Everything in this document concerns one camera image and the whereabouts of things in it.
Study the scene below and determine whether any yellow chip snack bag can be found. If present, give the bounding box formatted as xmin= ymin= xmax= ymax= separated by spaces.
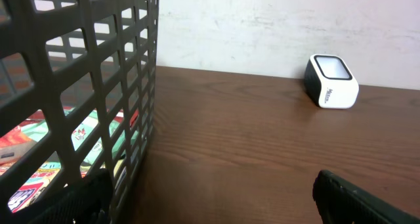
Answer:
xmin=6 ymin=131 xmax=132 ymax=213

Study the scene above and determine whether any red white snack bar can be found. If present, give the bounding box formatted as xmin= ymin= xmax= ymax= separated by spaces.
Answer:
xmin=1 ymin=110 xmax=45 ymax=148

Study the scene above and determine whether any white barcode scanner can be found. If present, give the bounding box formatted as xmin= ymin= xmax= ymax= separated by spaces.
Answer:
xmin=303 ymin=54 xmax=359 ymax=109

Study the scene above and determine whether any mint green snack packet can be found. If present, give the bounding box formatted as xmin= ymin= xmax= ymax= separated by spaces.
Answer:
xmin=20 ymin=110 xmax=125 ymax=165

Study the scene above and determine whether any grey plastic lattice basket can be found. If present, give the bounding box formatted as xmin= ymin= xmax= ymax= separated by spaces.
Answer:
xmin=1 ymin=0 xmax=159 ymax=223

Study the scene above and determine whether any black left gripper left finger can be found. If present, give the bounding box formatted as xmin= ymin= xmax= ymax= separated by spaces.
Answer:
xmin=19 ymin=169 xmax=114 ymax=224

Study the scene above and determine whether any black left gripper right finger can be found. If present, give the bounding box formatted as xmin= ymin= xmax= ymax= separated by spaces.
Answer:
xmin=312 ymin=169 xmax=419 ymax=224

